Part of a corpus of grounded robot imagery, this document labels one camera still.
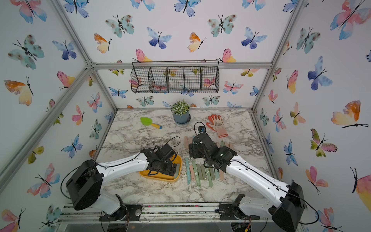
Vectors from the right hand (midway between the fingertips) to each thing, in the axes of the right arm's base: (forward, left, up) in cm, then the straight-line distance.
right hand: (197, 144), depth 76 cm
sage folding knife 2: (-6, -9, -21) cm, 24 cm away
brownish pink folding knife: (-8, +2, -20) cm, 21 cm away
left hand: (-8, +15, -16) cm, 24 cm away
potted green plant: (+30, +13, -6) cm, 33 cm away
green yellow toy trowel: (+31, +39, -21) cm, 54 cm away
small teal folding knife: (-7, -12, -20) cm, 25 cm away
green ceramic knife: (-9, 0, -20) cm, 22 cm away
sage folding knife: (-6, -4, -21) cm, 22 cm away
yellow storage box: (-8, +10, 0) cm, 13 cm away
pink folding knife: (-8, -15, -20) cm, 26 cm away
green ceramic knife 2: (-11, -8, -20) cm, 24 cm away
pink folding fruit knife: (+14, +8, -21) cm, 26 cm away
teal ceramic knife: (-8, +5, -20) cm, 22 cm away
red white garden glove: (+29, -15, -19) cm, 38 cm away
